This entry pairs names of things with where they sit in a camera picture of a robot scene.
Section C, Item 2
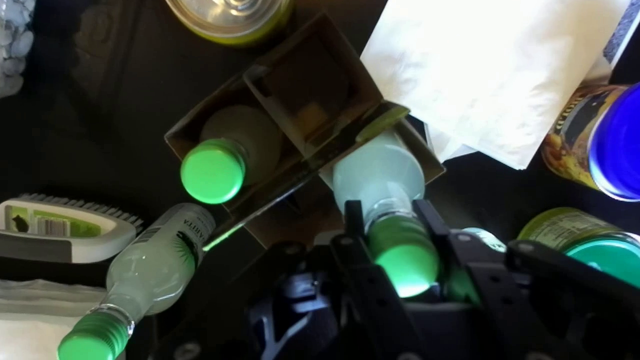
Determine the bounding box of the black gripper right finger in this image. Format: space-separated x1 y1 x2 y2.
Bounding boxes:
412 198 496 323

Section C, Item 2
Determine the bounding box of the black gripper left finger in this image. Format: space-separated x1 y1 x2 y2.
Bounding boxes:
331 198 421 360

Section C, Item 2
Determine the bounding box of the clear bottle with green cap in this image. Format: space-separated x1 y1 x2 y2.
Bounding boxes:
178 101 289 206
319 127 447 300
56 200 218 360

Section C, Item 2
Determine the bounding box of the cardboard drink package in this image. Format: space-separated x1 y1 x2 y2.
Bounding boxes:
162 7 449 252

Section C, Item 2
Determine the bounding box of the small clear jar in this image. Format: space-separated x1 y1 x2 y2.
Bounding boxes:
517 206 640 292

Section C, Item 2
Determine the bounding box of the white paper napkin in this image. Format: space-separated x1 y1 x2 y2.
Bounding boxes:
359 0 632 172

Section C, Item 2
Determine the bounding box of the can with blue lid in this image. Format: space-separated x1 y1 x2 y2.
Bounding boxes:
540 78 640 206

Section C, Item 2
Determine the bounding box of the printed paper card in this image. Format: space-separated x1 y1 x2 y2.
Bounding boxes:
603 0 640 67

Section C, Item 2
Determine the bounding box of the white styrofoam container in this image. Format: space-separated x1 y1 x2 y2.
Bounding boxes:
0 277 89 360

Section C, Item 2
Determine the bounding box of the clear container with popcorn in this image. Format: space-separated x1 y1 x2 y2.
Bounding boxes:
0 0 36 97

